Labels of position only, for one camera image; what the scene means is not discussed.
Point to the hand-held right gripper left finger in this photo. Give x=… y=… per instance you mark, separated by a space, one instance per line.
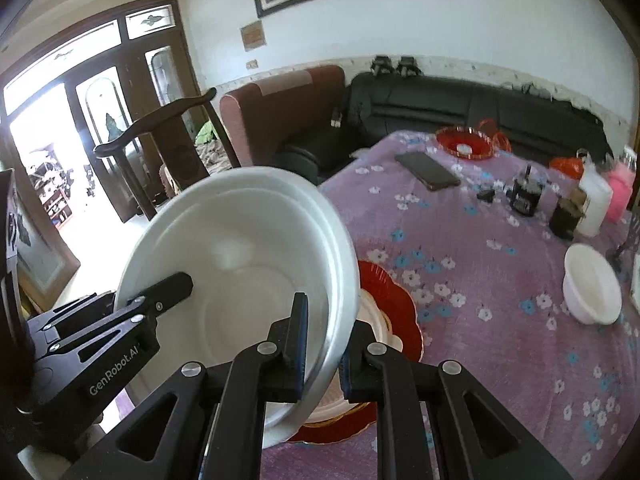
x=300 y=340

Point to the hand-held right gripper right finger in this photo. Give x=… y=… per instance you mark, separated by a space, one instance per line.
x=345 y=375

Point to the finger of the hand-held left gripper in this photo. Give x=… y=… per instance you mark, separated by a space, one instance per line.
x=165 y=291
x=75 y=312

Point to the wide white bowl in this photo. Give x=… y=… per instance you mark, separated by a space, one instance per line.
x=240 y=260

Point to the large red scalloped plate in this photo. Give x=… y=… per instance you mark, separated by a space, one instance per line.
x=395 y=300

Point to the purple floral tablecloth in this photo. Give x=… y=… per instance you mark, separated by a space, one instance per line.
x=475 y=360

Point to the dark wooden chair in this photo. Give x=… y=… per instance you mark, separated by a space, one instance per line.
x=170 y=150

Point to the patterned cushion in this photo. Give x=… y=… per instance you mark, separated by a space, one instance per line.
x=215 y=156

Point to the green cloth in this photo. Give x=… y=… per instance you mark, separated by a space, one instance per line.
x=205 y=134

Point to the wooden glass door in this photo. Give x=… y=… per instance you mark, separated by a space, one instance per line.
x=135 y=85

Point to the black smartphone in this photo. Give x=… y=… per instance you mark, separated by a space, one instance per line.
x=427 y=170

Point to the brown armchair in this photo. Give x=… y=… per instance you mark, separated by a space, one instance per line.
x=280 y=110

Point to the tiny black adapter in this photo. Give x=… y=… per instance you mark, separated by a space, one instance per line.
x=486 y=194

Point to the small black teapot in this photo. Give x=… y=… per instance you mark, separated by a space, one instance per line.
x=525 y=195

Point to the red plate with gold rim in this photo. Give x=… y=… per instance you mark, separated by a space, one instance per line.
x=462 y=142

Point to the deep white bowl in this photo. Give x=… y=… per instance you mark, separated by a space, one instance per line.
x=592 y=285

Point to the dark jar with cork lid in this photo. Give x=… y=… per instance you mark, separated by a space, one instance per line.
x=567 y=215

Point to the black leather sofa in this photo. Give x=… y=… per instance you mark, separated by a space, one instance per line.
x=450 y=105

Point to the small black device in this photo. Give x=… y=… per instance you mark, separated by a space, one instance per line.
x=409 y=66
x=382 y=66

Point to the black stand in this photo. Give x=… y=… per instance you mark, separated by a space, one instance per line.
x=620 y=255

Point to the white plastic canister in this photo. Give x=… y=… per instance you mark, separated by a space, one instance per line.
x=594 y=200

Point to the pink water bottle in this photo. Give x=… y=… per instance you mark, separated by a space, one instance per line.
x=620 y=190

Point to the small wall plaque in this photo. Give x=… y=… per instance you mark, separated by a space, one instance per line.
x=252 y=35

